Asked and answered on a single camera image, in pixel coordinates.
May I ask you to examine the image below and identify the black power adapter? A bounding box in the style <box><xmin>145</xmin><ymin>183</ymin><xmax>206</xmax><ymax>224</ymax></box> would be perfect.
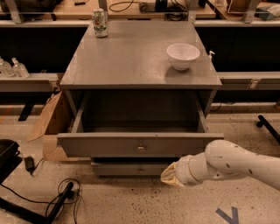
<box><xmin>24</xmin><ymin>156</ymin><xmax>35</xmax><ymax>173</ymax></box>

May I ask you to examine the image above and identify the black stand base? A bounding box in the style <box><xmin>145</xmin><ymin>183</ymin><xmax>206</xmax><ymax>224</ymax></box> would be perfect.
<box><xmin>0</xmin><ymin>181</ymin><xmax>79</xmax><ymax>224</ymax></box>

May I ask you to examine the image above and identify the grey bottom drawer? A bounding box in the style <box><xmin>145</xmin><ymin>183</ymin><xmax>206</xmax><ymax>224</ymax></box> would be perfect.
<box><xmin>91</xmin><ymin>163</ymin><xmax>169</xmax><ymax>176</ymax></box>

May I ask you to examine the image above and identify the grey top drawer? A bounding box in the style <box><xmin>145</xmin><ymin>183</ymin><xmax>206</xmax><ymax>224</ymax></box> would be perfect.
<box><xmin>58</xmin><ymin>103</ymin><xmax>224</xmax><ymax>158</ymax></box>

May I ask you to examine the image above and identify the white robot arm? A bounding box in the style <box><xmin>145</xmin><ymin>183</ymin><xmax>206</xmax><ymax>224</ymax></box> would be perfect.
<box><xmin>160</xmin><ymin>140</ymin><xmax>280</xmax><ymax>190</ymax></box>

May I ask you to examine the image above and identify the black chair leg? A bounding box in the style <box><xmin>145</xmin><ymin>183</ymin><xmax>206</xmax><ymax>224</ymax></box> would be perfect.
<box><xmin>256</xmin><ymin>115</ymin><xmax>280</xmax><ymax>144</ymax></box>

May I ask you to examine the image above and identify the white green soda can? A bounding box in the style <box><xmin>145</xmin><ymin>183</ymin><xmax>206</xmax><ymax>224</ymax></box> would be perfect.
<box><xmin>92</xmin><ymin>9</ymin><xmax>108</xmax><ymax>38</ymax></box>

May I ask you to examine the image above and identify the black floor cable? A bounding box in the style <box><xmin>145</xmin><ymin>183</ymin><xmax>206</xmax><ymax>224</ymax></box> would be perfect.
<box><xmin>0</xmin><ymin>178</ymin><xmax>82</xmax><ymax>224</ymax></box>

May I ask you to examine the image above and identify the white ceramic bowl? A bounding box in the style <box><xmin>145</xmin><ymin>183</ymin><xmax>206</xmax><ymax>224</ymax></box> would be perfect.
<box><xmin>166</xmin><ymin>43</ymin><xmax>200</xmax><ymax>71</ymax></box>

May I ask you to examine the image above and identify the white pump bottle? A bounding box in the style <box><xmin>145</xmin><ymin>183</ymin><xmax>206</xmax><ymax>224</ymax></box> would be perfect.
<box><xmin>208</xmin><ymin>50</ymin><xmax>215</xmax><ymax>61</ymax></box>

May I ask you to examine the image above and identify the clear sanitizer bottle left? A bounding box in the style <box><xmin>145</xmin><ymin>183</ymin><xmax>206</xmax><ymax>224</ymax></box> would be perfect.
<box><xmin>0</xmin><ymin>57</ymin><xmax>15</xmax><ymax>77</ymax></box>

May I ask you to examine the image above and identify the grey long bench shelf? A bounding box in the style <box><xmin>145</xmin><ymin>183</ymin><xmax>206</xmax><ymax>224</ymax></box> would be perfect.
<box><xmin>0</xmin><ymin>73</ymin><xmax>60</xmax><ymax>93</ymax></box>

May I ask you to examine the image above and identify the grey drawer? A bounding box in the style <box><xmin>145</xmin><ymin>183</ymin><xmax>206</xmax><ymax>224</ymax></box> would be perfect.
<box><xmin>91</xmin><ymin>163</ymin><xmax>169</xmax><ymax>176</ymax></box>
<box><xmin>58</xmin><ymin>103</ymin><xmax>224</xmax><ymax>158</ymax></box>

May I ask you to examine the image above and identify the brown cardboard box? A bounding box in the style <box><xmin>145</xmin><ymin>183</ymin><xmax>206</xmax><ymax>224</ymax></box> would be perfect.
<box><xmin>27</xmin><ymin>92</ymin><xmax>82</xmax><ymax>162</ymax></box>

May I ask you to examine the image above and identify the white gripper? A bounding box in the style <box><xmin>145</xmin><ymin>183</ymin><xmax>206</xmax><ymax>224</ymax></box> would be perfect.
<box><xmin>160</xmin><ymin>153</ymin><xmax>208</xmax><ymax>187</ymax></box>

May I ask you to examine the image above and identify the clear sanitizer bottle right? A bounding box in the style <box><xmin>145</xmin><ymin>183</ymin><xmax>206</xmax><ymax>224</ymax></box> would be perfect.
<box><xmin>11</xmin><ymin>58</ymin><xmax>30</xmax><ymax>78</ymax></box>

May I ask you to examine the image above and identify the black bin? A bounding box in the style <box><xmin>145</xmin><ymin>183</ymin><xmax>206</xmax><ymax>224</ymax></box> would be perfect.
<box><xmin>0</xmin><ymin>139</ymin><xmax>22</xmax><ymax>184</ymax></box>

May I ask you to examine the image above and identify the grey wooden drawer cabinet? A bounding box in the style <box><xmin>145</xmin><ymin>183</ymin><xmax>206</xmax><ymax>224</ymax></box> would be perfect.
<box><xmin>60</xmin><ymin>20</ymin><xmax>221</xmax><ymax>164</ymax></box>

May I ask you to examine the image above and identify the clear sanitizer bottle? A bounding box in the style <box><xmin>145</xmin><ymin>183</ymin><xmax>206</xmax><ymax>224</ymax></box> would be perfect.
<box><xmin>11</xmin><ymin>58</ymin><xmax>30</xmax><ymax>78</ymax></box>
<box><xmin>0</xmin><ymin>57</ymin><xmax>15</xmax><ymax>77</ymax></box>

